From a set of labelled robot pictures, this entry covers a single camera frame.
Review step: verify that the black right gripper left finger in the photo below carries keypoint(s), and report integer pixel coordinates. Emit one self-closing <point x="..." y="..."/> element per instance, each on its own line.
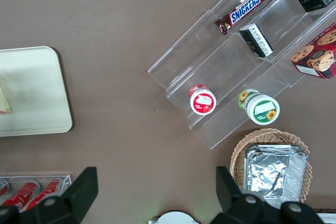
<point x="78" y="195"/>

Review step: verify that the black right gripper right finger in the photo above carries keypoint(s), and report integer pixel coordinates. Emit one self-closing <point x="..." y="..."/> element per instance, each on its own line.
<point x="233" y="200"/>

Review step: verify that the triangle sandwich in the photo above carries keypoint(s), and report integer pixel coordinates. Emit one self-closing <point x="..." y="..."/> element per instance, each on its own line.
<point x="4" y="100"/>

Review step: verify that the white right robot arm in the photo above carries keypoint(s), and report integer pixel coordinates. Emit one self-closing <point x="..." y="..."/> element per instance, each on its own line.
<point x="173" y="217"/>

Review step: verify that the light tan wicker basket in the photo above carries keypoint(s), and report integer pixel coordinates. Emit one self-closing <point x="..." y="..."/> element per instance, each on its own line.
<point x="241" y="153"/>

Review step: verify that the beige plastic tray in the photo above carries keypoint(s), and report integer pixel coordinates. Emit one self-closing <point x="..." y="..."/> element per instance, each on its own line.
<point x="34" y="90"/>

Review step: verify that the clear acrylic bottle rack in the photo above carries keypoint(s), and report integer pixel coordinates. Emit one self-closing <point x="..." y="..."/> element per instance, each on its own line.
<point x="65" y="179"/>

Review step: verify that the red cola bottle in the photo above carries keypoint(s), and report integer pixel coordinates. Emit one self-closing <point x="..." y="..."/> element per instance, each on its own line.
<point x="19" y="195"/>
<point x="3" y="188"/>
<point x="44" y="192"/>

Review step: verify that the aluminium foil container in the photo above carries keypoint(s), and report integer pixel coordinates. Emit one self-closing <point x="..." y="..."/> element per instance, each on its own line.
<point x="273" y="176"/>

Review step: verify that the white snack bin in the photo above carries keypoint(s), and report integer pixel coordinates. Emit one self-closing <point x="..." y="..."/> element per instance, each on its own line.
<point x="326" y="217"/>

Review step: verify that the green lid sunflower cup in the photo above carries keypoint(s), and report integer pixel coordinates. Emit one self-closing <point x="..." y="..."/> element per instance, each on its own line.
<point x="262" y="108"/>

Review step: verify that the red lid strawberry cup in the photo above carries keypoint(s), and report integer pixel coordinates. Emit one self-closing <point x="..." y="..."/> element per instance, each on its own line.
<point x="203" y="102"/>

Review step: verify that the clear acrylic step shelf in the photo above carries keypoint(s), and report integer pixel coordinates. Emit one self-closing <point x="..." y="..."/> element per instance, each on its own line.
<point x="223" y="72"/>

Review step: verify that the red chocolate cookie box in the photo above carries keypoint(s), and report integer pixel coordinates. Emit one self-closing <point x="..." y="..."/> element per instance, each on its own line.
<point x="319" y="53"/>

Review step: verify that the snickers chocolate bar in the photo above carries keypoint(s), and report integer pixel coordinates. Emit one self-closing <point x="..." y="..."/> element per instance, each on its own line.
<point x="245" y="9"/>

